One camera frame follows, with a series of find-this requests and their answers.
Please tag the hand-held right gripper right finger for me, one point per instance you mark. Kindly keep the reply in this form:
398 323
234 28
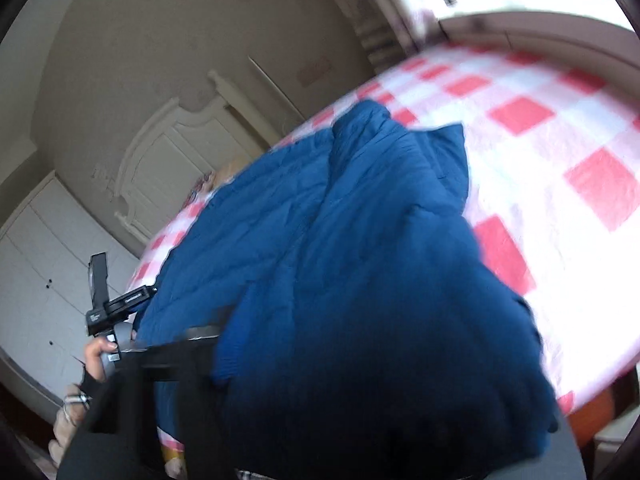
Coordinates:
567 460

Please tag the white wardrobe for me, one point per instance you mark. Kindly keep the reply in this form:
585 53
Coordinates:
45 260

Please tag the red white checkered blanket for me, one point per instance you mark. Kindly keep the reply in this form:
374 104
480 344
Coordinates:
550 135

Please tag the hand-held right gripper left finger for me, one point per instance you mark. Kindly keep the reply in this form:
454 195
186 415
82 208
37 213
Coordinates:
200 340

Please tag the white bed footboard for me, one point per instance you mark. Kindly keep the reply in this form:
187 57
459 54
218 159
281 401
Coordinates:
550 27

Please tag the blue puffer jacket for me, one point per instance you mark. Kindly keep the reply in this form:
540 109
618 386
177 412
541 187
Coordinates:
350 260

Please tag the striped curtain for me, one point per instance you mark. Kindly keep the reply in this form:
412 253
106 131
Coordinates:
380 10

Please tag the person's left hand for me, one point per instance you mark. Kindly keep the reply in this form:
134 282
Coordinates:
75 410

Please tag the orange object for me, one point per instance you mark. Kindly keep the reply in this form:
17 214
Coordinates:
595 417

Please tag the white bed headboard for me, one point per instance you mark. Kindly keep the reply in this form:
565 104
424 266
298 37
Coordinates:
170 170

